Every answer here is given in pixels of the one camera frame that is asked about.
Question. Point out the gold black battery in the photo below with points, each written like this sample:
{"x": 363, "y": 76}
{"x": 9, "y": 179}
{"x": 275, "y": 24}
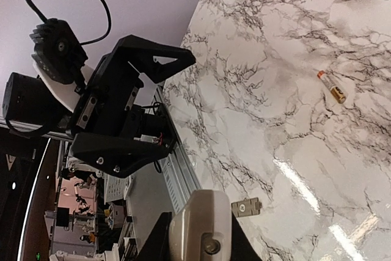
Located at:
{"x": 332, "y": 86}

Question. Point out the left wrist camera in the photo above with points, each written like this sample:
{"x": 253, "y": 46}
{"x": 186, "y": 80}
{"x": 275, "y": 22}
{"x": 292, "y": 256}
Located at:
{"x": 58, "y": 52}

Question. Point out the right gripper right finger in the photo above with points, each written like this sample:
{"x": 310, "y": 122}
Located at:
{"x": 241, "y": 249}

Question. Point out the grey battery cover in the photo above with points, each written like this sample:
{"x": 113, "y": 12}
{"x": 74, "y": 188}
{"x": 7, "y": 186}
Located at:
{"x": 246, "y": 207}

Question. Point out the front aluminium rail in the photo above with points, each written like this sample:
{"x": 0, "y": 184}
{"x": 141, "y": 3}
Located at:
{"x": 179, "y": 179}

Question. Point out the grey remote control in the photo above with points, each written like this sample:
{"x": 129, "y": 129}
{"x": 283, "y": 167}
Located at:
{"x": 202, "y": 230}

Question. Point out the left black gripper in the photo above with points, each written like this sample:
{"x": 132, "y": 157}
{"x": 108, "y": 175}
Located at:
{"x": 102, "y": 107}

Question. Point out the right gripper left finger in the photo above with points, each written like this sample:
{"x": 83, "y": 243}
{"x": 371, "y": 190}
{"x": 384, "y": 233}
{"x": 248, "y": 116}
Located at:
{"x": 156, "y": 247}

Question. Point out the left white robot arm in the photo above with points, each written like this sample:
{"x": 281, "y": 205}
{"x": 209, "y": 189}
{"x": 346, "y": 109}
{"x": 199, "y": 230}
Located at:
{"x": 32, "y": 100}

